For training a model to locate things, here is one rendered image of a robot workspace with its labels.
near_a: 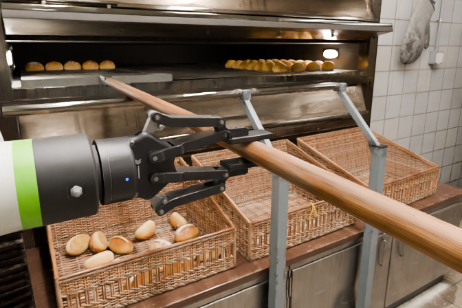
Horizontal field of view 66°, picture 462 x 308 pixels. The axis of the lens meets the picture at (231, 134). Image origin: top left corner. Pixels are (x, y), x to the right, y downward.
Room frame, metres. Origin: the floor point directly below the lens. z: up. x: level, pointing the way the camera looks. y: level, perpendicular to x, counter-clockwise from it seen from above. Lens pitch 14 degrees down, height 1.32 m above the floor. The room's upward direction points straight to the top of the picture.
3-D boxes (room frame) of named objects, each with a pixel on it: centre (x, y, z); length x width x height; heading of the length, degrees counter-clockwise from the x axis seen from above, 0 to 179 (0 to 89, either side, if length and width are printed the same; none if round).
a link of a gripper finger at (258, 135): (0.48, -0.02, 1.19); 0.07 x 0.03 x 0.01; 120
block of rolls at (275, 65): (2.34, -0.30, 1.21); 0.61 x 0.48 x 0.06; 31
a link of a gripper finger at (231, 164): (0.48, -0.02, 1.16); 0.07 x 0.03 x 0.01; 120
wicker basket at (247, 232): (1.44, -0.18, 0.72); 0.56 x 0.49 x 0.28; 121
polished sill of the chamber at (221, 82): (1.68, -0.02, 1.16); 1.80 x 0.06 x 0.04; 121
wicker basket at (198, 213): (1.14, 0.34, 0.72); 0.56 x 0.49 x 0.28; 120
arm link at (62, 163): (0.37, 0.18, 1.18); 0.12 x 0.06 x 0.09; 30
